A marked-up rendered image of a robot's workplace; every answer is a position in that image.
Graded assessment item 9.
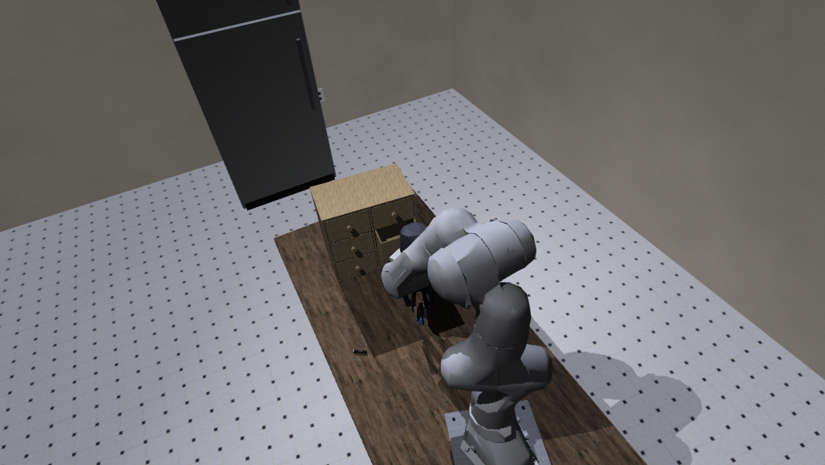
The small dark brown chest of drawers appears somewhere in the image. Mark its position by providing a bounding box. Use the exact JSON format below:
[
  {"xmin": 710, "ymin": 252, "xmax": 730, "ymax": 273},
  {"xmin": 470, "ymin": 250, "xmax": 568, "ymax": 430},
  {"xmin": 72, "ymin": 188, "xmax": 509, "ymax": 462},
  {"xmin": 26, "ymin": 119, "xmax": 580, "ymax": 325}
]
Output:
[{"xmin": 310, "ymin": 164, "xmax": 416, "ymax": 282}]

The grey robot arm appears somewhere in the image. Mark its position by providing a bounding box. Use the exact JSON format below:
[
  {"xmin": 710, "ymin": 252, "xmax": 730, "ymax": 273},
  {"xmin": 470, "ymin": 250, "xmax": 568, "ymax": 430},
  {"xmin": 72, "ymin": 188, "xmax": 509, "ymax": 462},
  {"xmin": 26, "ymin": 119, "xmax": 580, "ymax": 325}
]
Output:
[{"xmin": 381, "ymin": 207, "xmax": 553, "ymax": 465}]

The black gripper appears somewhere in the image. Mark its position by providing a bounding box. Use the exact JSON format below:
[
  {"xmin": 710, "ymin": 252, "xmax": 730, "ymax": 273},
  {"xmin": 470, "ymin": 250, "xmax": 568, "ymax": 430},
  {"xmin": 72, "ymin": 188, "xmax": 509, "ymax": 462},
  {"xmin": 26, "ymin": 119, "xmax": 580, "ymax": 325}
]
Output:
[{"xmin": 403, "ymin": 286, "xmax": 436, "ymax": 319}]

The brown wooden drawer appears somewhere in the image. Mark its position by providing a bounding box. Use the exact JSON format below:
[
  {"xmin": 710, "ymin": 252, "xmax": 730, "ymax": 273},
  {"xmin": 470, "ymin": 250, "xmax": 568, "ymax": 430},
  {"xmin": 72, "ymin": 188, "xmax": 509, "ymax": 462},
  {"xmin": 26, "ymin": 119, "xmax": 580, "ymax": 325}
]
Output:
[
  {"xmin": 377, "ymin": 250, "xmax": 390, "ymax": 268},
  {"xmin": 329, "ymin": 231, "xmax": 375, "ymax": 262},
  {"xmin": 370, "ymin": 196, "xmax": 414, "ymax": 229},
  {"xmin": 324, "ymin": 209, "xmax": 371, "ymax": 242},
  {"xmin": 335, "ymin": 251, "xmax": 378, "ymax": 281},
  {"xmin": 374, "ymin": 218, "xmax": 416, "ymax": 262}
]

